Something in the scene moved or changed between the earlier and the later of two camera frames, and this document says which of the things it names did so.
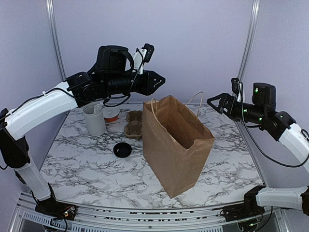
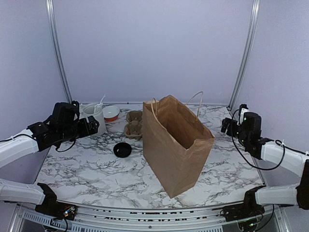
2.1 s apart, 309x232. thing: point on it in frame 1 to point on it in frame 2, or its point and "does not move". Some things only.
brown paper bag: (176, 140) does not move
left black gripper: (148, 87) to (85, 131)
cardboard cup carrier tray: (133, 129) does not move
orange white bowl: (111, 114) does not move
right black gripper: (225, 97) to (227, 121)
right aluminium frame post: (249, 41) does not move
